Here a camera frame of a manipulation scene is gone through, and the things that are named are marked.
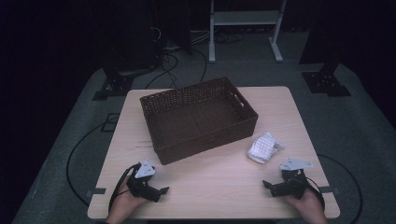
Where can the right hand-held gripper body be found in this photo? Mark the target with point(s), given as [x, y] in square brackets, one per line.
[294, 185]

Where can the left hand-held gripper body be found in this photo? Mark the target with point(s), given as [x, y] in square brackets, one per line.
[141, 183]

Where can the white knitted cloth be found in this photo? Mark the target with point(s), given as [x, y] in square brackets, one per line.
[263, 147]

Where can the brown woven basket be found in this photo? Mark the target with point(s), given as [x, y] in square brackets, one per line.
[196, 121]

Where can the person's right hand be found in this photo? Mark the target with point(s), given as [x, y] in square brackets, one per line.
[309, 210]

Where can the person's left hand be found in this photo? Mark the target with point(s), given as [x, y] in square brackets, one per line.
[123, 207]

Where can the black stand base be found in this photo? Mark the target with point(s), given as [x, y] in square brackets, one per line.
[116, 85]
[325, 84]

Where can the white metal stand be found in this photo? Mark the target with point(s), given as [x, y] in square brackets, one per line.
[244, 17]

